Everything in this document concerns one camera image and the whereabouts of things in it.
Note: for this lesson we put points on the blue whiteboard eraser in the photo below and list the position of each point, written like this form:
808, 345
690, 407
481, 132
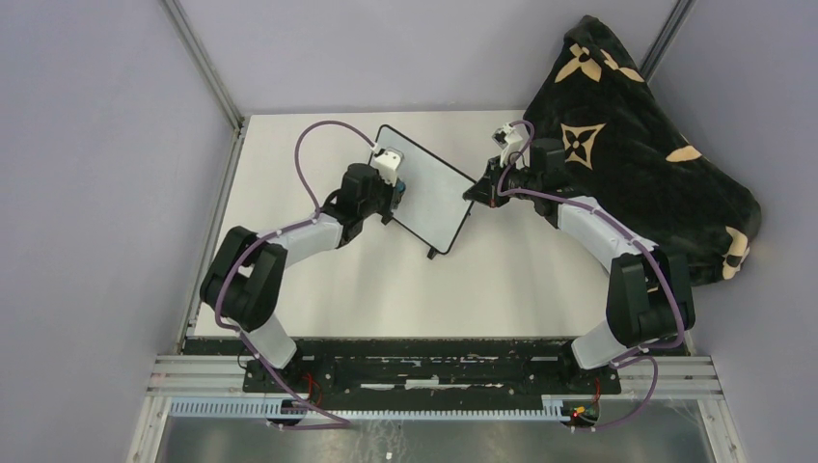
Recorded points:
399, 190

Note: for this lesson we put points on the aluminium rail frame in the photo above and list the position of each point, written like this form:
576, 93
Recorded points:
173, 375

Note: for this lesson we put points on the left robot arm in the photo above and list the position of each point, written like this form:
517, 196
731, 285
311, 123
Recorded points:
244, 281

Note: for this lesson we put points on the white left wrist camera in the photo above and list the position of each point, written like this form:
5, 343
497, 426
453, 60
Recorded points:
386, 162

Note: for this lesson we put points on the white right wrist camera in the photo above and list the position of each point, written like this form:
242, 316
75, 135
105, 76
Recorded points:
510, 140

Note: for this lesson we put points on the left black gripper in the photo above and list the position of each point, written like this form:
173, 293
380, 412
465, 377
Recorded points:
390, 193

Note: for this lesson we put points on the blue-grey cable duct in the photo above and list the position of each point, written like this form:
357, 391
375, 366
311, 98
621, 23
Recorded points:
283, 409

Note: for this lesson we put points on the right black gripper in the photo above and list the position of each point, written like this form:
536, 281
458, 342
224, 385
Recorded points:
487, 190

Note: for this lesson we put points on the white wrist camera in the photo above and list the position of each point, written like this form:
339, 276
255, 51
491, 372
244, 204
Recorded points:
510, 140
386, 162

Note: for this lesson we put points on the small black-framed whiteboard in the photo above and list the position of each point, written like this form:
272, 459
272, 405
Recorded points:
432, 207

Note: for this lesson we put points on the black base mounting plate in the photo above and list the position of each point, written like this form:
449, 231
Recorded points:
430, 375

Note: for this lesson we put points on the black blanket with tan flowers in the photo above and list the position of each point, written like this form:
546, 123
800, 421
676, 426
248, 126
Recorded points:
623, 150

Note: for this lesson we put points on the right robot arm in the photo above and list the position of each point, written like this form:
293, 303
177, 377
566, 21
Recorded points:
649, 301

